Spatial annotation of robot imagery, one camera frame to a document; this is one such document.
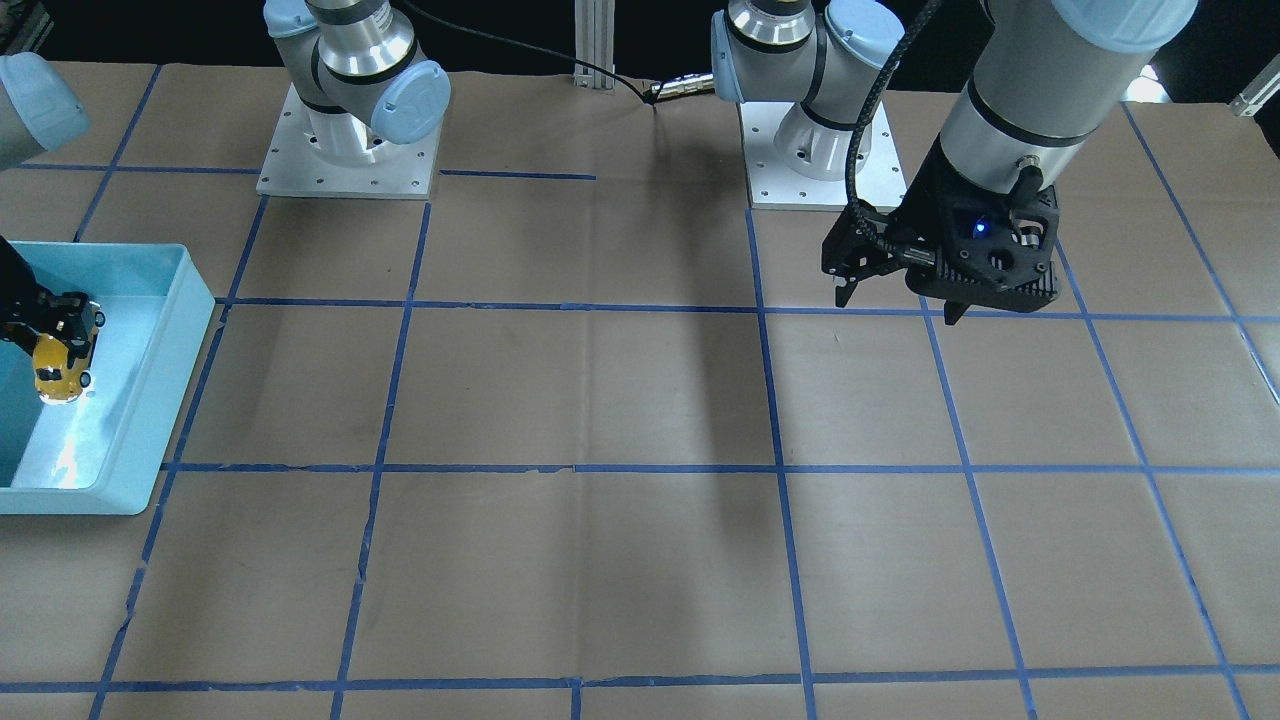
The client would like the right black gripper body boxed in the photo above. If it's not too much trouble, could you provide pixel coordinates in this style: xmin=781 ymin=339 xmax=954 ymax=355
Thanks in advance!
xmin=1 ymin=237 xmax=40 ymax=346

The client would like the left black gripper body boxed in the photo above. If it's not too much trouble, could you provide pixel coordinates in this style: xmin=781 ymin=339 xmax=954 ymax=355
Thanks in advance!
xmin=820 ymin=141 xmax=1061 ymax=313

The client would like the yellow beetle toy car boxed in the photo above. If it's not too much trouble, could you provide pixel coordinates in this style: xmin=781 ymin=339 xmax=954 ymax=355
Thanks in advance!
xmin=32 ymin=301 xmax=106 ymax=405

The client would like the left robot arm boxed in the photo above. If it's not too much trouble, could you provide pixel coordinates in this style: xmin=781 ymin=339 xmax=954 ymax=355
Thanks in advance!
xmin=710 ymin=1 xmax=1198 ymax=325

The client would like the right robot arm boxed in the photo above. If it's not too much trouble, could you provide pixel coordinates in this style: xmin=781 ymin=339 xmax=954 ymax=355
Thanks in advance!
xmin=1 ymin=1 xmax=451 ymax=380

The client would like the teal plastic bin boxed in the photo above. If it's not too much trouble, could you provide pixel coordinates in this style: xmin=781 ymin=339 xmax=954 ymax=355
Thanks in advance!
xmin=1 ymin=241 xmax=214 ymax=515

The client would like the brown paper table mat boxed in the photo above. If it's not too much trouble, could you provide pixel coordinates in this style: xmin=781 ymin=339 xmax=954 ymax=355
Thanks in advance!
xmin=3 ymin=63 xmax=1279 ymax=719

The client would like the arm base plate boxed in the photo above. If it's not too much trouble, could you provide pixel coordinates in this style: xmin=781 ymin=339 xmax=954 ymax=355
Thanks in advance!
xmin=739 ymin=102 xmax=908 ymax=211
xmin=256 ymin=87 xmax=442 ymax=201

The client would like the aluminium frame post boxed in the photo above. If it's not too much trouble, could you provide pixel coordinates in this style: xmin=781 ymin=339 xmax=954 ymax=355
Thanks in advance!
xmin=573 ymin=0 xmax=616 ymax=94

